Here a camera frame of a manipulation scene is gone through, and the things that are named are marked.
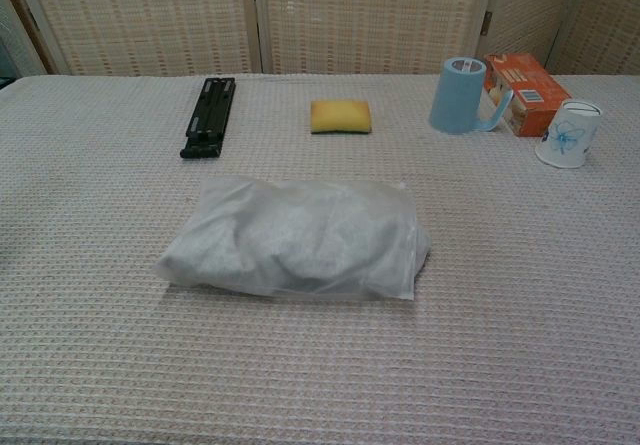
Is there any transparent plastic bag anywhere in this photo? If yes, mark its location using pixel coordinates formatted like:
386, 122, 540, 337
155, 176, 432, 302

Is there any yellow sponge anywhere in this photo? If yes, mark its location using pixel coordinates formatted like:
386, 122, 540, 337
310, 99, 374, 135

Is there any black folding stand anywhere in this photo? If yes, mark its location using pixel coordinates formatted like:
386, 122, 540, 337
179, 77, 237, 160

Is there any beige woven tablecloth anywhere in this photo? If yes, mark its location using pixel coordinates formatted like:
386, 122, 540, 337
0, 72, 640, 445

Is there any light blue plastic mug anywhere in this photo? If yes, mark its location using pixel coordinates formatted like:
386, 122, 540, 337
428, 56, 515, 136

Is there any woven folding screen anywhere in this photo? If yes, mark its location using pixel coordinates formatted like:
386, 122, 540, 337
0, 0, 640, 77

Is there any orange cardboard box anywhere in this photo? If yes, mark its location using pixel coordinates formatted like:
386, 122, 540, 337
483, 53, 574, 139

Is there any white cup with blue flower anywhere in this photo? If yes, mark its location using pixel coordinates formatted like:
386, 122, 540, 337
534, 98, 604, 169

